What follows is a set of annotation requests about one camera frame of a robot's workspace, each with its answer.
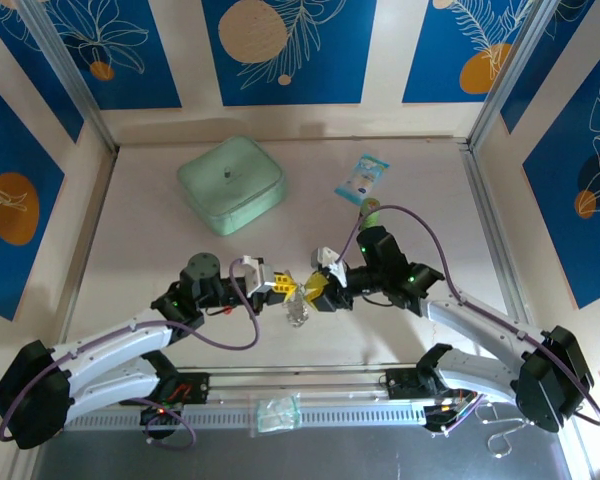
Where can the green bottle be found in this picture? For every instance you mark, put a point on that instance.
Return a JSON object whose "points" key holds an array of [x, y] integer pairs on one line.
{"points": [[371, 220]]}

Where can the mint green zip pouch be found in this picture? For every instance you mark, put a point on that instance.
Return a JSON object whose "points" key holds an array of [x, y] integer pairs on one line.
{"points": [[230, 180]]}

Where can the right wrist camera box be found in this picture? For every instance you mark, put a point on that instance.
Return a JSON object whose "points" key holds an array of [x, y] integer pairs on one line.
{"points": [[330, 262]]}

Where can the blue white snack packet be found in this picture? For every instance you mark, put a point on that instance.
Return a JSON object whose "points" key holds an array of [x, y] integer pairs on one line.
{"points": [[362, 175]]}

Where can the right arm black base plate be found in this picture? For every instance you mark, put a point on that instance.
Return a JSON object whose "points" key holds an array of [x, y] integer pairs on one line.
{"points": [[400, 382]]}

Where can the aluminium frame post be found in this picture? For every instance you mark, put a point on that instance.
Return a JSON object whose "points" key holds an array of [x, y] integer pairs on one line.
{"points": [[510, 70], [67, 70]]}

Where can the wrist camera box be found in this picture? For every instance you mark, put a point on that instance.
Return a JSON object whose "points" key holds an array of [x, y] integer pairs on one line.
{"points": [[330, 262], [260, 277]]}

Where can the clear plastic bag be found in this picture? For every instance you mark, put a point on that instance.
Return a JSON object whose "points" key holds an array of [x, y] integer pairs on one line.
{"points": [[275, 415]]}

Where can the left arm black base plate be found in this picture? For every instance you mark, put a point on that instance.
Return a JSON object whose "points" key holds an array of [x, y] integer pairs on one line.
{"points": [[200, 390]]}

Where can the aluminium rail beam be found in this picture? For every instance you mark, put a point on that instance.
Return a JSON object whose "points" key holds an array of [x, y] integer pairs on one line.
{"points": [[305, 380]]}

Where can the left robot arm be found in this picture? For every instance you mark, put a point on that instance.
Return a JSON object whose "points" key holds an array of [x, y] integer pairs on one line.
{"points": [[110, 340]]}

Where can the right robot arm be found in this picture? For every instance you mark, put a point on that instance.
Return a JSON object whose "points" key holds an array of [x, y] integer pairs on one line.
{"points": [[480, 320]]}

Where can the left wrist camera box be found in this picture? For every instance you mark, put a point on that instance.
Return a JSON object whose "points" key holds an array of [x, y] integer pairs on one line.
{"points": [[260, 277]]}

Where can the aluminium side rail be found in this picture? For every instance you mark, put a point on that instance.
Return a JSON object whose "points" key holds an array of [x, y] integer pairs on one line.
{"points": [[485, 210]]}

